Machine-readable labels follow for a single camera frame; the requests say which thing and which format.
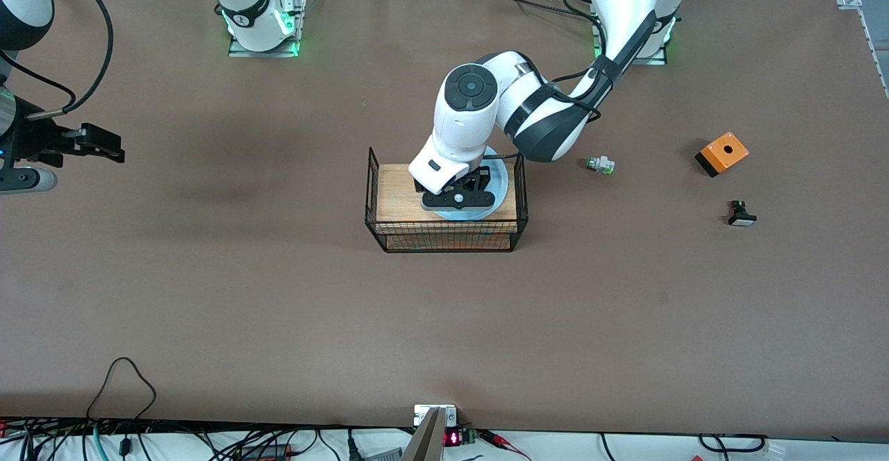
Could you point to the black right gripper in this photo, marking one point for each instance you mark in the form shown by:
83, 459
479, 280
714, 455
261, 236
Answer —
36, 139

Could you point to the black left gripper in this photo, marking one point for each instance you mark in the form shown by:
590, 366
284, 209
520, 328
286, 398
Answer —
480, 181

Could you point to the light blue round plate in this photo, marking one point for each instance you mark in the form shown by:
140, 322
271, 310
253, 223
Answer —
501, 183

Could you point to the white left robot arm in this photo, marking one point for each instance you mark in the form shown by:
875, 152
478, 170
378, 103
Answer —
472, 128

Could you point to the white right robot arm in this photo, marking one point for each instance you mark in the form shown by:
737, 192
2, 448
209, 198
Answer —
243, 3

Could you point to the black white push button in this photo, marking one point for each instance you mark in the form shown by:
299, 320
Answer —
742, 218

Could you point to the red digit display module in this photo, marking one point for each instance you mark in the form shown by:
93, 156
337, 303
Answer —
453, 438

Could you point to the grey metal bar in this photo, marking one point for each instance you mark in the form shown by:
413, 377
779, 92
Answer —
427, 443

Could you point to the black power adapter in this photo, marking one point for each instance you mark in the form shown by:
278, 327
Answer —
267, 452

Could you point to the green push button switch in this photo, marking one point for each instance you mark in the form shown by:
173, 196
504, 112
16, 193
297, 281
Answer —
601, 165

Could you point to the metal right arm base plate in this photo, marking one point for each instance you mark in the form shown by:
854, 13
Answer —
264, 53

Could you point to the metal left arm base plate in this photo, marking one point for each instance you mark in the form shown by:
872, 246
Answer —
656, 60

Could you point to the silver metal bracket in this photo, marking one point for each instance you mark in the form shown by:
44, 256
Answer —
420, 416

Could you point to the orange button enclosure box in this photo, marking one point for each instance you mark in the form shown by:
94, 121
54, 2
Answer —
726, 152

